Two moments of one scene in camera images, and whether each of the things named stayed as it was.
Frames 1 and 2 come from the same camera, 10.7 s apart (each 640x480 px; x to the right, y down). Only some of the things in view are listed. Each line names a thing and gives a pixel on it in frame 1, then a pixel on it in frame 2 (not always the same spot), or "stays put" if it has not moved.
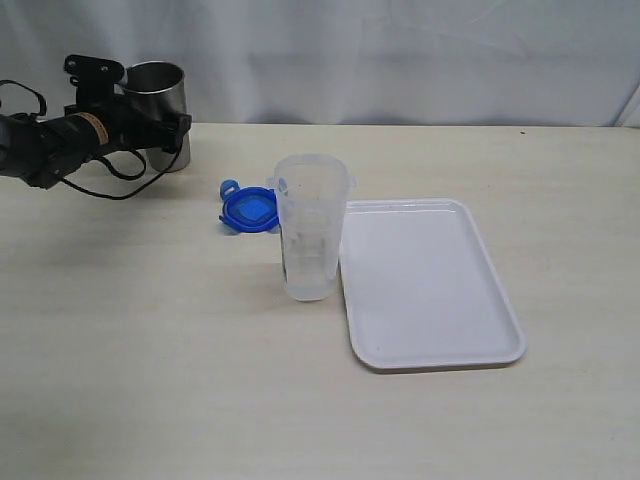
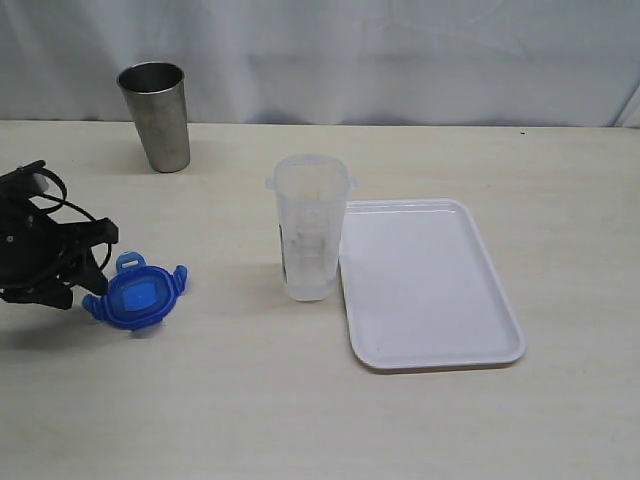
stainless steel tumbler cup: [162, 84] stays put
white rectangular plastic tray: [421, 288] stays put
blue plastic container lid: [249, 208] -> [139, 294]
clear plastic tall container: [312, 190] stays put
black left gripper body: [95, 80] -> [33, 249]
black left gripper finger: [176, 128] -> [85, 272]
